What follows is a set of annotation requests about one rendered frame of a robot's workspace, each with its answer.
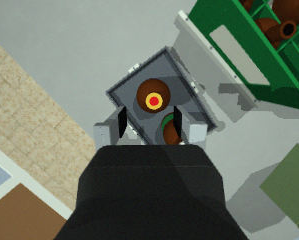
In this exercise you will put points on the grey rectangular tray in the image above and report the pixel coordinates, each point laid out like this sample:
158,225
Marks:
162,66

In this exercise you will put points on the grey flat bar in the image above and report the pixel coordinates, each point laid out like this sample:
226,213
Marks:
215,56

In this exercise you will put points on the green bottle crate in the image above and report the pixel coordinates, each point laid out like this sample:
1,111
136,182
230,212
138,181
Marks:
239,41

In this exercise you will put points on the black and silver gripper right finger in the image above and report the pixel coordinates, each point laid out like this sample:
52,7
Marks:
191,131

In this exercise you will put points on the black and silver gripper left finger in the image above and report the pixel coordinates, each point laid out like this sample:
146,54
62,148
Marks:
113,128

